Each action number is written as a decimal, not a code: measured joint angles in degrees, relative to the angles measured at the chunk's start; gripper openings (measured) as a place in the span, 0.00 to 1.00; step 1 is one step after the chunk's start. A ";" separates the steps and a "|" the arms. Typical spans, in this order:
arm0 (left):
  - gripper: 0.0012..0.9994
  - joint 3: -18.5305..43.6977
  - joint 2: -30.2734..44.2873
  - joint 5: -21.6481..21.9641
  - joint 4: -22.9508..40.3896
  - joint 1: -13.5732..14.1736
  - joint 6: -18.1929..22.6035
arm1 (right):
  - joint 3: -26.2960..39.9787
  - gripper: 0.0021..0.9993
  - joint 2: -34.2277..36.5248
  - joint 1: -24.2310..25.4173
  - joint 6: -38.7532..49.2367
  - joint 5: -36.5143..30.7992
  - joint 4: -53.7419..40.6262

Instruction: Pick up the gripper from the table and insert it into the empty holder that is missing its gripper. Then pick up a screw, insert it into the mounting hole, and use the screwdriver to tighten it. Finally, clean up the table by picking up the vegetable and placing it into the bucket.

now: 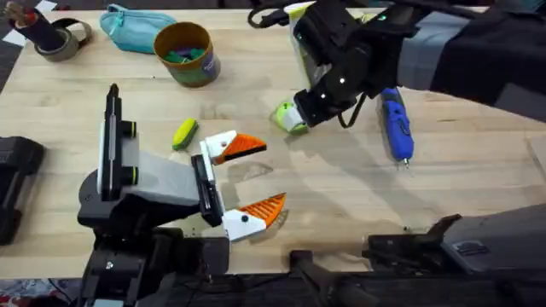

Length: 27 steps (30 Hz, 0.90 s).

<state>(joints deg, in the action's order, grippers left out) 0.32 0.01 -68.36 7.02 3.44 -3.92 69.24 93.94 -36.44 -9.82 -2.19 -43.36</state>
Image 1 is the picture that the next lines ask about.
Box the blue electric screwdriver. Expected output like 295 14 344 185
376 86 415 171

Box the black upright wrist plate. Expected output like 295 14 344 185
97 83 138 202

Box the brown tub with toys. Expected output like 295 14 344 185
153 20 223 89

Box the teal zip pouch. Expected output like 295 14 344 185
99 3 178 55

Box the black box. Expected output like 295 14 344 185
0 136 46 247

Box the grey tape roll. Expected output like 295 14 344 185
33 17 94 63

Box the white paper sheet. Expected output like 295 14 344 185
1 28 28 47

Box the black cable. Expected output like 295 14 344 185
337 91 369 130
247 2 296 30

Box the black rail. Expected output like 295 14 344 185
140 249 546 307

